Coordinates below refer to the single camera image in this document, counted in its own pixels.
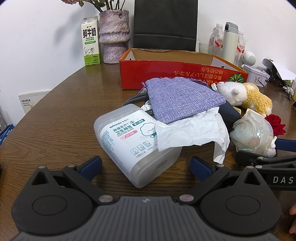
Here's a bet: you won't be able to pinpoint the white tissue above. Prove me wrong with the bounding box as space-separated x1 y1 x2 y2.
141 104 230 165

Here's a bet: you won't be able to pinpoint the red cardboard box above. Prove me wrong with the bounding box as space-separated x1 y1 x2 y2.
119 48 249 90

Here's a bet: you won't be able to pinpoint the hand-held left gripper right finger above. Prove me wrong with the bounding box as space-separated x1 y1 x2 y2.
177 156 270 205

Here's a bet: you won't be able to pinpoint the clear water bottle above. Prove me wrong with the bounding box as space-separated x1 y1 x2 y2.
209 23 225 56
234 30 245 67

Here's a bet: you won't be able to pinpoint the person's right hand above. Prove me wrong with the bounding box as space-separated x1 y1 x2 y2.
289 204 296 234

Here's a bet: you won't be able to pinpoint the black desk device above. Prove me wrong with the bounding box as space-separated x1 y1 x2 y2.
266 67 289 86

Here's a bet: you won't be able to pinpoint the clear plastic cup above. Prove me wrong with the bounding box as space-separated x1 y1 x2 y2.
198 38 216 55

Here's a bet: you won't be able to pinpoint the white and yellow plush toy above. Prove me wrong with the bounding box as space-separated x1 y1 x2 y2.
216 81 273 115

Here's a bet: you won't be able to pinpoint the black paper bag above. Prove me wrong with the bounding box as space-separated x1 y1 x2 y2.
134 0 199 52

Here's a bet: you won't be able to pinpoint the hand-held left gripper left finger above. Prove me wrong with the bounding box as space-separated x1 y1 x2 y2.
30 156 116 205

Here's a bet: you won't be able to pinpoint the thin black cable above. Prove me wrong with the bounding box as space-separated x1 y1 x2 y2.
281 85 295 100

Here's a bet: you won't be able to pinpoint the white thermos bottle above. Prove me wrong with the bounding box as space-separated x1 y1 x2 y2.
221 22 239 64

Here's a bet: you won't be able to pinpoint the purple linen pouch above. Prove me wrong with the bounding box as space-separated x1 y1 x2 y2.
141 76 226 124

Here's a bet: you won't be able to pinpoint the purple textured vase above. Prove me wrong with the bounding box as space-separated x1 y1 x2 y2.
99 10 130 64

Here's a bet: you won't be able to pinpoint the white tin box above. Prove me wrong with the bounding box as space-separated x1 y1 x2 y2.
241 64 271 87

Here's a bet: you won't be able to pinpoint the red rose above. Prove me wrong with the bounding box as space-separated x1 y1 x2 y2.
264 113 287 137

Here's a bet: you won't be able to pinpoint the wooden desk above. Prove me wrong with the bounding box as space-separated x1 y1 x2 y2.
0 52 296 241

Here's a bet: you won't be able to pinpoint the grey braided cable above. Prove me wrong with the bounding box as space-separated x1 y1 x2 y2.
122 89 160 121

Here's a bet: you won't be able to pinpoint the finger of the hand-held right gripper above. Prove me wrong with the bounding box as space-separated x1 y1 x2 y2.
236 150 296 168
275 138 296 153

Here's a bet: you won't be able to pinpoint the dark blue case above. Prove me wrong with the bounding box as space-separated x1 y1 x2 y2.
217 102 243 139

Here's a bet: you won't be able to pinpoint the white paper sheet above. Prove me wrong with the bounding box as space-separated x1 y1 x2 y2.
261 58 296 81

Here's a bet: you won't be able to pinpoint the white board by wall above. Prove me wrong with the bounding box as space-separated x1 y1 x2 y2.
18 93 47 114

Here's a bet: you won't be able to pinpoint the dried pink flowers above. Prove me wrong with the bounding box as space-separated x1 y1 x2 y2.
61 0 126 13

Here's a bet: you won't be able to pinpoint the translucent cotton swab box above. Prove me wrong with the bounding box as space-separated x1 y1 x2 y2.
93 103 183 189

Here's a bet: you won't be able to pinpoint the white round speaker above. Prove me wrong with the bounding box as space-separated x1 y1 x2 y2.
243 50 257 66

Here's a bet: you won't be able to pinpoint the white and green milk carton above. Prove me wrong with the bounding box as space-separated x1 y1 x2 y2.
81 16 101 67

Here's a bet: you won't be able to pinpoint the clear plastic bag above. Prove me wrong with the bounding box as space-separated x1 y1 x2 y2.
229 108 278 156

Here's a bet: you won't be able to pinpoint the blue packets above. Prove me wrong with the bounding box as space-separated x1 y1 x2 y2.
0 124 15 145

